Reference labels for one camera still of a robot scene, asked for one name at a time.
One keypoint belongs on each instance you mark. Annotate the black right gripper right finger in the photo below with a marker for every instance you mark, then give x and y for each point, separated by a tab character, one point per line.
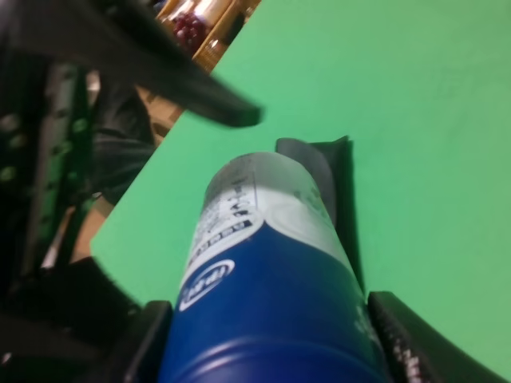
415	351

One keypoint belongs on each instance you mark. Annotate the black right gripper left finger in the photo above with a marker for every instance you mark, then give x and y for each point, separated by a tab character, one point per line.
144	345

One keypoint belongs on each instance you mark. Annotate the blue and white bottle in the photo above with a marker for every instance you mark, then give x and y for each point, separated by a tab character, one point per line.
268	293

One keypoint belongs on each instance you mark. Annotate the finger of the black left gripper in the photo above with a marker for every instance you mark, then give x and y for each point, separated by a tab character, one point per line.
120	40

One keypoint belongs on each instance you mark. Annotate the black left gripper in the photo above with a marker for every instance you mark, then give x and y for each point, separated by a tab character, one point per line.
62	323

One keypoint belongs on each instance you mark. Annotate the wooden shelf with items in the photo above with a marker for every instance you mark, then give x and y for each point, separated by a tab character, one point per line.
204	29

